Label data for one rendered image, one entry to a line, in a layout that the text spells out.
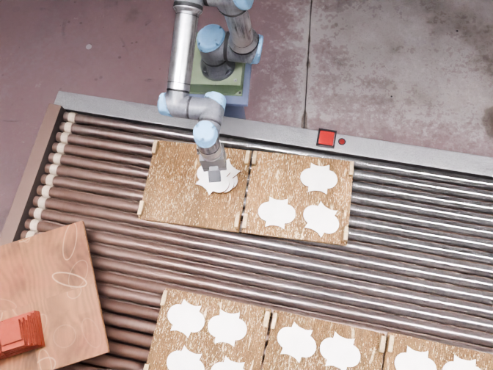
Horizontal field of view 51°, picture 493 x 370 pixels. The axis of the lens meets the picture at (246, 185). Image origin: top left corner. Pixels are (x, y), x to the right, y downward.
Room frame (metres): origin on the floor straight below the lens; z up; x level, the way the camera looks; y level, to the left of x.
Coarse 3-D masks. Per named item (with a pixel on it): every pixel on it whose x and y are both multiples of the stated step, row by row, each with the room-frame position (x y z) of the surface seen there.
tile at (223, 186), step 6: (198, 174) 0.78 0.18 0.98; (204, 174) 0.77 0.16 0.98; (222, 174) 0.76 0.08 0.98; (228, 174) 0.75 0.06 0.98; (204, 180) 0.75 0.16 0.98; (222, 180) 0.73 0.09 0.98; (228, 180) 0.73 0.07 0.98; (204, 186) 0.72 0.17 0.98; (210, 186) 0.71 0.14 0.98; (216, 186) 0.71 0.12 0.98; (222, 186) 0.70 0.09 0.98; (228, 186) 0.70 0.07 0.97; (210, 192) 0.69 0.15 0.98; (216, 192) 0.69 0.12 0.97; (222, 192) 0.68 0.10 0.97
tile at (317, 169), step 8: (312, 168) 0.72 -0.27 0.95; (320, 168) 0.71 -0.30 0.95; (328, 168) 0.70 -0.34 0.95; (304, 176) 0.69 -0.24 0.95; (312, 176) 0.68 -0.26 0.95; (320, 176) 0.68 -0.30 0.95; (328, 176) 0.67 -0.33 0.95; (336, 176) 0.66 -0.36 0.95; (304, 184) 0.66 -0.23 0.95; (312, 184) 0.65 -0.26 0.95; (320, 184) 0.64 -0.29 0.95; (328, 184) 0.64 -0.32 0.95
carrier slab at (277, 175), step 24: (264, 168) 0.76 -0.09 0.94; (288, 168) 0.74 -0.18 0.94; (336, 168) 0.70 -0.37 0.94; (264, 192) 0.66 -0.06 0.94; (288, 192) 0.64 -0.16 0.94; (312, 192) 0.62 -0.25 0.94; (336, 192) 0.60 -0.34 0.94; (336, 216) 0.51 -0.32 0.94; (312, 240) 0.43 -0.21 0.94; (336, 240) 0.41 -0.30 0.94
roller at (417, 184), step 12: (72, 132) 1.12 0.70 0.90; (84, 132) 1.10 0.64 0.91; (96, 132) 1.09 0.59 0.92; (108, 132) 1.08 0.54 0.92; (120, 132) 1.07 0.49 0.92; (144, 144) 1.00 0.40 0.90; (360, 180) 0.64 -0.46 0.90; (372, 180) 0.63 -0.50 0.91; (384, 180) 0.62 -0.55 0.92; (396, 180) 0.61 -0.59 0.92; (408, 180) 0.60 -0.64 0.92; (420, 180) 0.59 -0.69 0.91; (444, 192) 0.52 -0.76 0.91; (456, 192) 0.51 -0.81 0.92; (468, 192) 0.50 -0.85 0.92; (480, 192) 0.49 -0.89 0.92; (492, 192) 0.48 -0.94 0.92
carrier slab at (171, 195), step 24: (168, 144) 0.96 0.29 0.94; (192, 144) 0.93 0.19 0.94; (168, 168) 0.85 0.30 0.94; (192, 168) 0.83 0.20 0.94; (240, 168) 0.78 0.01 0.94; (144, 192) 0.76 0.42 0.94; (168, 192) 0.74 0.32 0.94; (192, 192) 0.72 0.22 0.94; (240, 192) 0.68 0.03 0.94; (144, 216) 0.66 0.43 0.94; (168, 216) 0.64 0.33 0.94; (192, 216) 0.62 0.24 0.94; (216, 216) 0.60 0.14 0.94; (240, 216) 0.58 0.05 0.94
